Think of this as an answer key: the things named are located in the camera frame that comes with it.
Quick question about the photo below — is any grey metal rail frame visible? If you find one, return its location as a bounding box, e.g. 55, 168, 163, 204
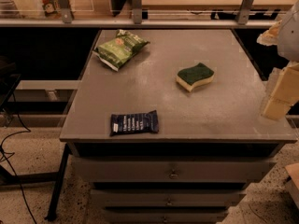
0, 0, 292, 28

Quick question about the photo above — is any black floor cable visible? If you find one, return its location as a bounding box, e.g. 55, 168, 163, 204
0, 91, 38, 224

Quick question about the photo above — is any black table leg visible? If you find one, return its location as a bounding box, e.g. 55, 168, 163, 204
45, 144, 70, 221

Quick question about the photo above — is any bottom grey drawer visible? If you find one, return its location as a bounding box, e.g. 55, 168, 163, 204
104, 209, 228, 224

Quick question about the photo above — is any cardboard box corner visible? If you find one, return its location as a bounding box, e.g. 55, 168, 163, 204
284, 162, 299, 210

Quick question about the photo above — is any middle grey drawer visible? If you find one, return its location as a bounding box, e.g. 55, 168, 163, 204
91, 189, 245, 208

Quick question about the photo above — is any dark blue rxbar wrapper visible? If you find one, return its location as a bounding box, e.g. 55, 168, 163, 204
110, 110, 159, 136

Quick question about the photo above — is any grey drawer cabinet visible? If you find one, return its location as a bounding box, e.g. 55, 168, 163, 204
60, 30, 295, 215

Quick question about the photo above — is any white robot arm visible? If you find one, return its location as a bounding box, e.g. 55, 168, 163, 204
257, 1, 299, 120

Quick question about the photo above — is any grey drawer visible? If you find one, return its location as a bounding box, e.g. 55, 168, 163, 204
91, 189, 245, 208
73, 157, 275, 183
104, 209, 228, 224

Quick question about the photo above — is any top grey drawer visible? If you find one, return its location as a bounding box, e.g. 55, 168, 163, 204
73, 157, 275, 183

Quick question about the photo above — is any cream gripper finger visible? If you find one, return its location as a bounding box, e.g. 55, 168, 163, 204
261, 63, 299, 120
257, 21, 281, 46

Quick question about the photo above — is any green and yellow sponge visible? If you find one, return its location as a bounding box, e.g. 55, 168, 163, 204
176, 63, 214, 92

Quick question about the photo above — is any green chip bag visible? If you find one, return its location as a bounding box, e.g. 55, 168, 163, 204
93, 29, 149, 72

